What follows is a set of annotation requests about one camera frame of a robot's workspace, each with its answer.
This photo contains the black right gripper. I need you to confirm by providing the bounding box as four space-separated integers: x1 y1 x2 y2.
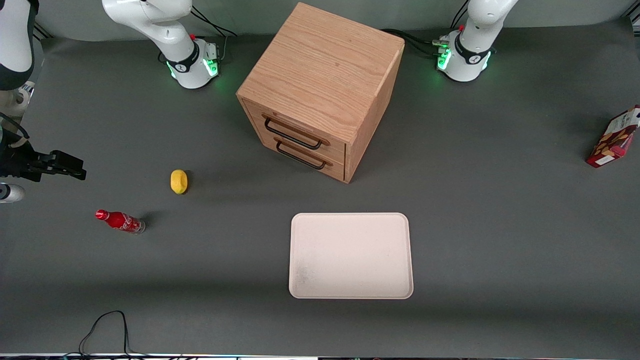
0 139 87 183

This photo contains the red cookie box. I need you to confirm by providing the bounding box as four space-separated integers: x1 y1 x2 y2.
586 105 640 169

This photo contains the beige plastic tray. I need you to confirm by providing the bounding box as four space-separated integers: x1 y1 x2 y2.
289 212 415 300

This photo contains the red cola bottle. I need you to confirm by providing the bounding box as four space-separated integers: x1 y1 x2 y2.
95 209 146 235

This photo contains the yellow lemon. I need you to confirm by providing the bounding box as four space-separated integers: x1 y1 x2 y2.
170 169 189 195

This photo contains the wooden drawer front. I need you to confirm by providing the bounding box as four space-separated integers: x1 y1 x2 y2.
242 99 347 163
251 131 347 183

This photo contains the wooden drawer cabinet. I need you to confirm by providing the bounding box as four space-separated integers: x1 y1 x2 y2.
236 2 406 185

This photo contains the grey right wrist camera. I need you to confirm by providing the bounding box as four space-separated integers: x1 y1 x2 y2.
0 183 25 204

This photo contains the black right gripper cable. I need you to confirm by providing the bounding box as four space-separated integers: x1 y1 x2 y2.
0 112 29 142

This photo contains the thin black looped cable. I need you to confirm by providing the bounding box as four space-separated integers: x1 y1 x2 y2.
77 310 133 357

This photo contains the black right arm base cable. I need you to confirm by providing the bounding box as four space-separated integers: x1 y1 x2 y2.
189 5 239 63

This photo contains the black arm base cable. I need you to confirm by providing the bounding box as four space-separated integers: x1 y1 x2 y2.
381 28 451 58
189 5 239 63

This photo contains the black metal drawer handle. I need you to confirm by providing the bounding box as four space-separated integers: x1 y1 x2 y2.
262 114 331 151
274 137 333 171

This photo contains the black left arm base cable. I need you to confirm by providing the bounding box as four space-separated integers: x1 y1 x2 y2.
381 28 451 58

